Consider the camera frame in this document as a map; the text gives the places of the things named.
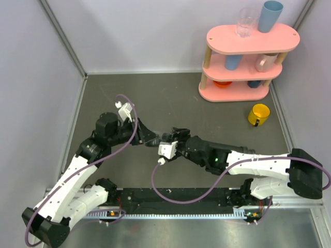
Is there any clear drinking glass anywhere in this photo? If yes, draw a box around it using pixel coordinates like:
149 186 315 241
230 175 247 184
236 7 259 38

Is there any grey corrugated hose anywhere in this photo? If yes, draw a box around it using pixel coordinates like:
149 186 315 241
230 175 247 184
155 131 257 156

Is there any pink three-tier shelf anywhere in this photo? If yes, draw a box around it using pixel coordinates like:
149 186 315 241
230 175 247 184
199 23 300 102

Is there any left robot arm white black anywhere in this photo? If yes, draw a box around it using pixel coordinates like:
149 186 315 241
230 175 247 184
22 112 158 247

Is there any dark blue cup bottom shelf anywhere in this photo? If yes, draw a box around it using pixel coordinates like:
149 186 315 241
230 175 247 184
247 80 262 88

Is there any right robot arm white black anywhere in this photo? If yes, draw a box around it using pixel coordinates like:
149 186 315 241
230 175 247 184
158 128 323 205

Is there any pink mug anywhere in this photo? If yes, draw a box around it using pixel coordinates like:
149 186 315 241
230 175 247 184
255 53 278 72

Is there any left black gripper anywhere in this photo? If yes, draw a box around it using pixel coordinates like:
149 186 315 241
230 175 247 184
109 117 159 147

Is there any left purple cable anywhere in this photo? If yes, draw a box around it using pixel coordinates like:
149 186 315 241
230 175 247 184
24 94 138 247

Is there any aluminium rail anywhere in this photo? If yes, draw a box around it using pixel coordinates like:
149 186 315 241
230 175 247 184
42 186 325 220

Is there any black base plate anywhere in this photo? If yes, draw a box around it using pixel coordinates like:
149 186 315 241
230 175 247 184
113 187 275 215

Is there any yellow mug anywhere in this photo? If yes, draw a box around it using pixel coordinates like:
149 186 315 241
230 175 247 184
248 103 271 127

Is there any tall blue cup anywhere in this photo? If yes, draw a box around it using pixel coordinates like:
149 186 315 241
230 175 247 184
258 1 283 33

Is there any blue cup middle shelf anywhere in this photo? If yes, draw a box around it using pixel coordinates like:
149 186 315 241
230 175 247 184
224 54 243 71

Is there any orange bowl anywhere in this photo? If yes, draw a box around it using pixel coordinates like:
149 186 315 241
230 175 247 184
213 81 232 88

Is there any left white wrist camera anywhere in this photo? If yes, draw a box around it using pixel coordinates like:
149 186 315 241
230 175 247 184
115 101 134 122

